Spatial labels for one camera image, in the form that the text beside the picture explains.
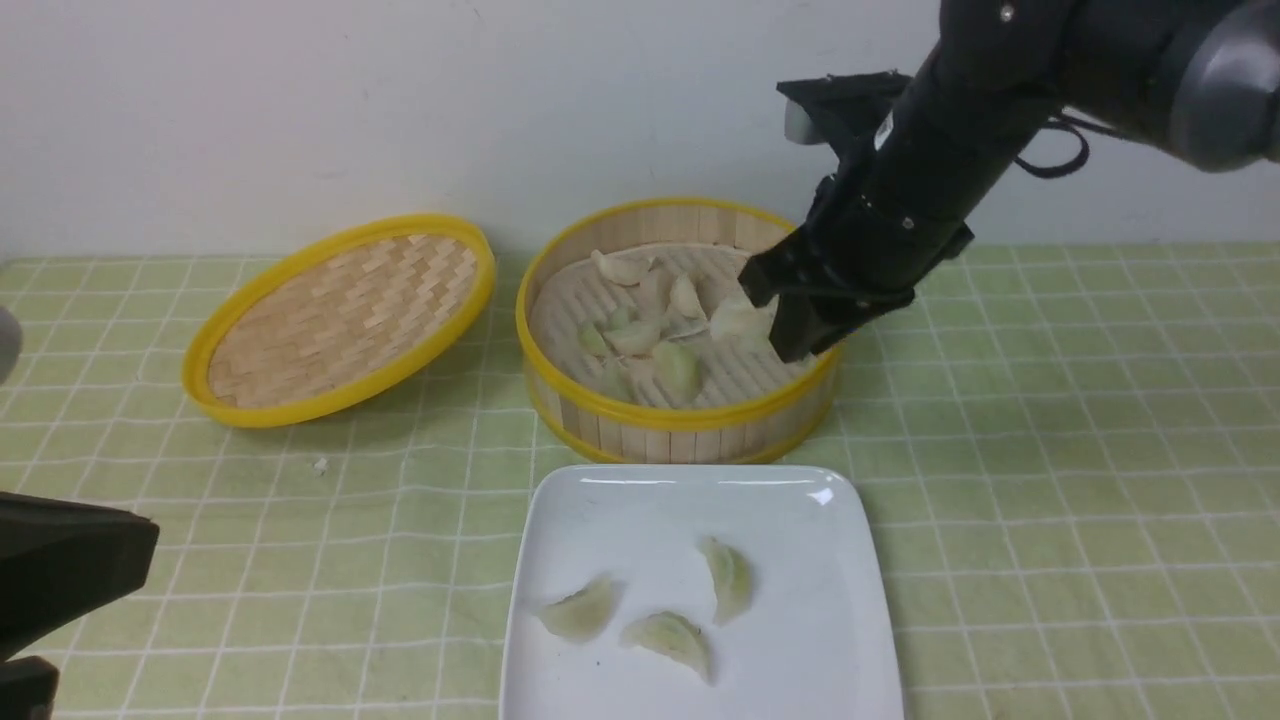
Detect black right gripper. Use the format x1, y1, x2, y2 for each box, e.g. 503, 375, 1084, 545
739, 60, 1059, 363

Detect pale green dumpling plate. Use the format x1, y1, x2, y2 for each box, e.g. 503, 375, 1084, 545
535, 574, 620, 644
698, 537, 754, 626
620, 610, 716, 685

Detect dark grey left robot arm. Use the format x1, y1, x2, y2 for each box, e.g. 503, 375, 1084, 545
1, 491, 160, 719

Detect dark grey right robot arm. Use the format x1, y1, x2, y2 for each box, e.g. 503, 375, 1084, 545
739, 1, 1279, 363

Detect pale green dumpling upright plate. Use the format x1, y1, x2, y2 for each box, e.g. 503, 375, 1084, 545
698, 537, 754, 626

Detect white square plate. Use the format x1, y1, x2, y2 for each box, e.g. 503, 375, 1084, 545
498, 465, 908, 719

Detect green dumpling front steamer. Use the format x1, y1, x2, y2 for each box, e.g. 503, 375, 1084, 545
652, 340, 701, 404

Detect white steamer liner paper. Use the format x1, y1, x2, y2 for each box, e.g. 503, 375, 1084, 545
529, 243, 817, 410

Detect pale green dumpling left steamer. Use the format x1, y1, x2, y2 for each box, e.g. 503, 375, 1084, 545
577, 306, 664, 359

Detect yellow rimmed bamboo steamer basket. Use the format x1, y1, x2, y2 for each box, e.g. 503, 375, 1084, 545
516, 197, 840, 464

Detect white dumpling top of steamer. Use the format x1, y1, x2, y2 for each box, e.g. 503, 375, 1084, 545
590, 249, 654, 287

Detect green checkered tablecloth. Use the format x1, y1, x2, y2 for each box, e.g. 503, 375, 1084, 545
1, 245, 1279, 719

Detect yellow rimmed bamboo steamer lid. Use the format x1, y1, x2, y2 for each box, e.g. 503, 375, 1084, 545
182, 214, 497, 428

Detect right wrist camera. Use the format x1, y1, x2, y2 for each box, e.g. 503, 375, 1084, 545
776, 70, 913, 158

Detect black cable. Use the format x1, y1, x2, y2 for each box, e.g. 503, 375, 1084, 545
1012, 111, 1126, 181

